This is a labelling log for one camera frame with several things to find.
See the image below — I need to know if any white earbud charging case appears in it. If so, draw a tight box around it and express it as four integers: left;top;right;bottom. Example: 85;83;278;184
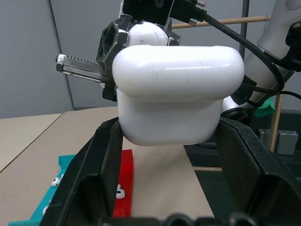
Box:
112;44;246;147

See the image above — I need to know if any short wooden dowel rod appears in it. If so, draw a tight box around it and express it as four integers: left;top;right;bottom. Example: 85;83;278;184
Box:
192;166;223;172

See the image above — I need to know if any long wooden dowel rod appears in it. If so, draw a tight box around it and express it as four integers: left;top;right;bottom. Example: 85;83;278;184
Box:
171;15;271;29

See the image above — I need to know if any thin metal pole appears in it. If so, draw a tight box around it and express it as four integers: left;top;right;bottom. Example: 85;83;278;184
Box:
238;0;250;61

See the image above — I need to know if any upright wooden pole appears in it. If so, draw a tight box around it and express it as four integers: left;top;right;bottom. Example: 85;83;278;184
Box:
269;93;285;153

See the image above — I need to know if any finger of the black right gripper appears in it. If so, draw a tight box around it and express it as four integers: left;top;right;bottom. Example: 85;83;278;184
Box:
95;19;129;70
166;18;182;47

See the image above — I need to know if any grey metal box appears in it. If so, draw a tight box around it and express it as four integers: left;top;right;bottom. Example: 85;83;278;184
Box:
277;130;300;155

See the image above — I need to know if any red plastic tray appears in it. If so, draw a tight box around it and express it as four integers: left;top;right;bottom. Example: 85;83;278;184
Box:
112;149;135;218

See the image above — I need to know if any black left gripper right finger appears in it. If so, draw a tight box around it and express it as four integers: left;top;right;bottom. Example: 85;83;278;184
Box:
214;116;301;226

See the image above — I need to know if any teal plastic tray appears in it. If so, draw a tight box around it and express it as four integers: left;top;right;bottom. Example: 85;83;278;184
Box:
8;154;77;226

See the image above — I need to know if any small grey box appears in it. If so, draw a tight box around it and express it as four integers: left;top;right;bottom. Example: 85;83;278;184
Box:
259;129;274;148

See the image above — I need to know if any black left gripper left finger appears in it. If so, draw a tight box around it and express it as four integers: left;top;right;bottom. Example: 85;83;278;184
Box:
40;117;124;226

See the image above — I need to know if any green cloth piece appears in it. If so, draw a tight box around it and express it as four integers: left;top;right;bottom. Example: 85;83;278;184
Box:
253;98;276;119

